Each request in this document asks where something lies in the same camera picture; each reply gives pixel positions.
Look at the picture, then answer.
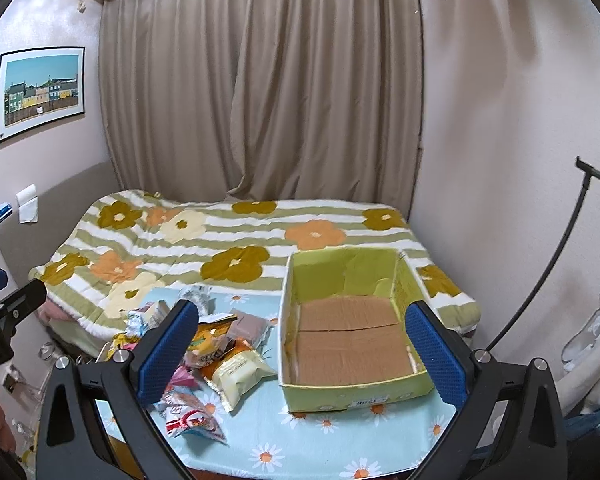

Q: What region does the cream blue snack bag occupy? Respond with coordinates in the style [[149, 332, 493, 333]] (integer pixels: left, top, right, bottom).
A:
[[124, 300, 170, 338]]

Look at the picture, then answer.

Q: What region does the orange chip bag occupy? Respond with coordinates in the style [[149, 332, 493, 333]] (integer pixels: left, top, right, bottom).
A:
[[184, 316, 236, 370]]

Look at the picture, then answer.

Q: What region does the white grey patterned snack bag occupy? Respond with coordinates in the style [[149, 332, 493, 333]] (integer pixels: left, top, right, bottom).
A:
[[178, 285, 214, 316]]

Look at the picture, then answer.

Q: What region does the pink snack bag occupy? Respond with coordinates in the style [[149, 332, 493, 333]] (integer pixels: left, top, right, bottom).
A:
[[166, 365, 198, 391]]

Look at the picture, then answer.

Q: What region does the red white candy bag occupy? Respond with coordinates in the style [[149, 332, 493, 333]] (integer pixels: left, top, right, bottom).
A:
[[155, 386, 226, 443]]

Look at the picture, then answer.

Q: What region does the cream wrapped bun packet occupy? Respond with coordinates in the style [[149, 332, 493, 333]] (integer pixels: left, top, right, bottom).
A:
[[200, 340, 276, 413]]

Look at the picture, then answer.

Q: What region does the white paper on headboard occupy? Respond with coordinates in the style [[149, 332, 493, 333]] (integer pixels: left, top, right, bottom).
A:
[[16, 184, 38, 224]]

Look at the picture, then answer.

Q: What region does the green cardboard box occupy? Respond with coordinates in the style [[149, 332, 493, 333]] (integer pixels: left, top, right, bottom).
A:
[[277, 246, 434, 413]]

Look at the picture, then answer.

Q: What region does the grey padded headboard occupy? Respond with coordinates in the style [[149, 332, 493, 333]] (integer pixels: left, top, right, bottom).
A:
[[0, 160, 122, 287]]

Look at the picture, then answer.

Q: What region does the green striped floral quilt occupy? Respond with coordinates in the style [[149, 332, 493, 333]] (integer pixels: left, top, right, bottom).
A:
[[29, 190, 481, 339]]

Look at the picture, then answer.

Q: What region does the white clothes pile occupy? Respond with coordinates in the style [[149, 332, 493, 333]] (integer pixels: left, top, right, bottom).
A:
[[556, 306, 600, 415]]

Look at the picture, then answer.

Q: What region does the framed harbour houses picture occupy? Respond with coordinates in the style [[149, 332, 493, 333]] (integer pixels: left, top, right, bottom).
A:
[[0, 47, 85, 144]]

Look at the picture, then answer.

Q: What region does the black curved stand pole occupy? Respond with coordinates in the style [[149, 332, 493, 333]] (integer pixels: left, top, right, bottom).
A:
[[486, 156, 600, 351]]

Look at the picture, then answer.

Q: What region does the beige pleated curtain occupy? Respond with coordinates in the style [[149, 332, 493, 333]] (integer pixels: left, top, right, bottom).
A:
[[99, 0, 424, 212]]

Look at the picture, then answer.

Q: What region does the blue white wall switch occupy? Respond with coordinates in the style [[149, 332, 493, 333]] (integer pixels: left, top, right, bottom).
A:
[[0, 203, 12, 224]]

